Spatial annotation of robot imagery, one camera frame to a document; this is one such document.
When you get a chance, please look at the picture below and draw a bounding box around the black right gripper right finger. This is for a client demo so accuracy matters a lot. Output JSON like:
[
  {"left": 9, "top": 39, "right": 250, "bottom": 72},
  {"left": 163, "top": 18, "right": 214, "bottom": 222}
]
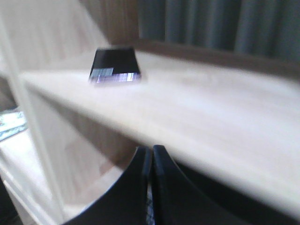
[{"left": 152, "top": 145, "right": 300, "bottom": 225}]

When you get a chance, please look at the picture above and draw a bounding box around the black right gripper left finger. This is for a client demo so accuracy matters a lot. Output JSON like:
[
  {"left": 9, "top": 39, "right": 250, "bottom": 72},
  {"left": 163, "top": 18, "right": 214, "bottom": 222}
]
[{"left": 64, "top": 146, "right": 151, "bottom": 225}]

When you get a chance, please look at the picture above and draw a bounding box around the black foldable smartphone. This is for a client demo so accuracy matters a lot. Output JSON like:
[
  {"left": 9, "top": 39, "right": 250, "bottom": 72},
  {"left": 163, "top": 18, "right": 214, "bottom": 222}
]
[{"left": 89, "top": 47, "right": 142, "bottom": 84}]

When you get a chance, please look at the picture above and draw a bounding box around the wooden shelf unit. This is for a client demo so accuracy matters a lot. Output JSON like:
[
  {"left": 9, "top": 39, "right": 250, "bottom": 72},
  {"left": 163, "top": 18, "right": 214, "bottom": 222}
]
[{"left": 0, "top": 0, "right": 300, "bottom": 225}]

